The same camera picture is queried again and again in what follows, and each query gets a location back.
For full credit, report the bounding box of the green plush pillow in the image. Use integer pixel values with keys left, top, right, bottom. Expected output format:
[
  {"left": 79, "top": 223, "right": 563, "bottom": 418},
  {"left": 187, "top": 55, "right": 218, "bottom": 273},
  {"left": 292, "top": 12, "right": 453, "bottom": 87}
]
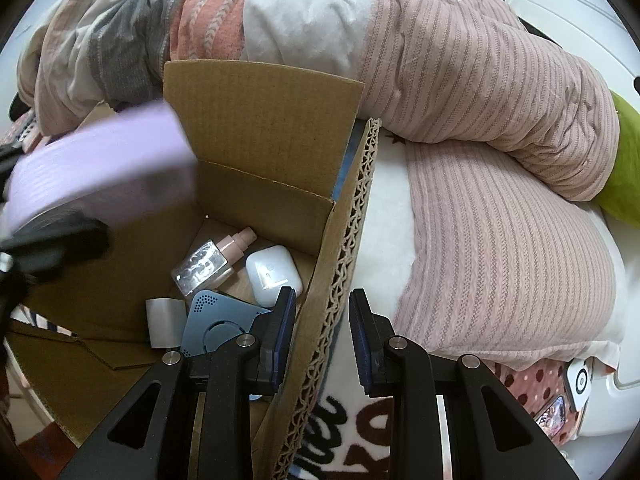
[{"left": 593, "top": 92, "right": 640, "bottom": 229}]

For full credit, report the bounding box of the white round-marker device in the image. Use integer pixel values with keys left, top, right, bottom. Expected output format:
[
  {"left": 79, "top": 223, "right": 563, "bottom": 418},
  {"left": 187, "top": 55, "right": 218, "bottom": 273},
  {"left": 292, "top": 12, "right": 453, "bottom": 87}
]
[{"left": 564, "top": 359, "right": 591, "bottom": 412}]

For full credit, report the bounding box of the smartphone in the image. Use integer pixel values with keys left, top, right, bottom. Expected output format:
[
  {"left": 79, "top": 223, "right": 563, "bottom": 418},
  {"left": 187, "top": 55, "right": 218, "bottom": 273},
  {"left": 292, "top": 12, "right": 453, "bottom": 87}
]
[{"left": 534, "top": 394, "right": 566, "bottom": 439}]

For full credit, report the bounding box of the blue square device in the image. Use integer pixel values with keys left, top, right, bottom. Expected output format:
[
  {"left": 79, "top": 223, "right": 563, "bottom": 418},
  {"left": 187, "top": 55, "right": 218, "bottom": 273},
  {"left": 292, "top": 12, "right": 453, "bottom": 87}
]
[{"left": 180, "top": 290, "right": 270, "bottom": 358}]

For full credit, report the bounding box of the white bed headboard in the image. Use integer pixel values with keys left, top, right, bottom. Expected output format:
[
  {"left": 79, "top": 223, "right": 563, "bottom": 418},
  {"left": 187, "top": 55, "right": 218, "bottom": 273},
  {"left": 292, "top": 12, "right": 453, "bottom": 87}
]
[{"left": 506, "top": 0, "right": 639, "bottom": 107}]

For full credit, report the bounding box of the striped pink grey duvet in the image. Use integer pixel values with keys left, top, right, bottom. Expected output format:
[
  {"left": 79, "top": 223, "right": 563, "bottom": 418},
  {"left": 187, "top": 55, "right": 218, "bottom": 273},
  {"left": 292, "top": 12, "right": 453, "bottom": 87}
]
[{"left": 16, "top": 0, "right": 620, "bottom": 202}]

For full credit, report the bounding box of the pink ribbed pillow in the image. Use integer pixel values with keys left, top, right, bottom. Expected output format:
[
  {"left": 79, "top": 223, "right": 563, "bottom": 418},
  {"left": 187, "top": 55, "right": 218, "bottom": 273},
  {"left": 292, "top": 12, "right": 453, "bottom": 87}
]
[{"left": 393, "top": 141, "right": 627, "bottom": 370}]

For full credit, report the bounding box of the clear pink-capped bottle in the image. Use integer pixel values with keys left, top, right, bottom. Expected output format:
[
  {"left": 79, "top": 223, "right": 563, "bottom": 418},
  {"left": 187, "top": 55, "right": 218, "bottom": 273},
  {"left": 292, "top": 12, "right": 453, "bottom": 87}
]
[{"left": 171, "top": 228, "right": 257, "bottom": 297}]

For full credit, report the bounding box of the brown cardboard box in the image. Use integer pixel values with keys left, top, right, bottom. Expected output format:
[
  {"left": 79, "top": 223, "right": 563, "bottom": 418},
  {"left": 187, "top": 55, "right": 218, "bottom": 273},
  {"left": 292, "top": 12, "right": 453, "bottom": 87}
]
[{"left": 9, "top": 61, "right": 378, "bottom": 479}]

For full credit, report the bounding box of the white earbuds case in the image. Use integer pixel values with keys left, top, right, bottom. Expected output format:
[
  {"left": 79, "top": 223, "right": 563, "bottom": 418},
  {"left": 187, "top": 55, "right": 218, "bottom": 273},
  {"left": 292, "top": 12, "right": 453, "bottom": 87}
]
[{"left": 245, "top": 245, "right": 304, "bottom": 309}]

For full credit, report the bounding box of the striped fleece blanket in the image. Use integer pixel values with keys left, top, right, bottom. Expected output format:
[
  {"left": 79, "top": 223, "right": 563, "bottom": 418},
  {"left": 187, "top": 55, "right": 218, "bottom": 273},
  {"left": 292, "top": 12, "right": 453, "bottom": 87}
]
[{"left": 0, "top": 109, "right": 586, "bottom": 480}]

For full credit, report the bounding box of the purple carton box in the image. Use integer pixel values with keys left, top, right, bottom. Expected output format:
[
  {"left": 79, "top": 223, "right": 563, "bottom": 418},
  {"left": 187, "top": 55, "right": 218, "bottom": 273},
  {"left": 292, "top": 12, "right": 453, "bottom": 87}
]
[{"left": 1, "top": 101, "right": 198, "bottom": 234}]

